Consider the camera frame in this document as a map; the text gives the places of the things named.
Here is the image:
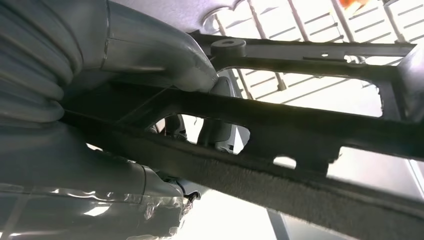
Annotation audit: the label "black window railing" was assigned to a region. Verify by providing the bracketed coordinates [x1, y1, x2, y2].
[200, 0, 424, 102]

